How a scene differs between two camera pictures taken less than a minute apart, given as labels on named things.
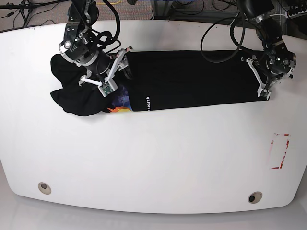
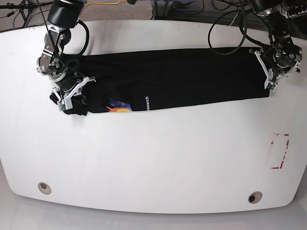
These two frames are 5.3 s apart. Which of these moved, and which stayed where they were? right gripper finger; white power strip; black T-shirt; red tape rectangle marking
Moved: right gripper finger
Stayed: black T-shirt; white power strip; red tape rectangle marking
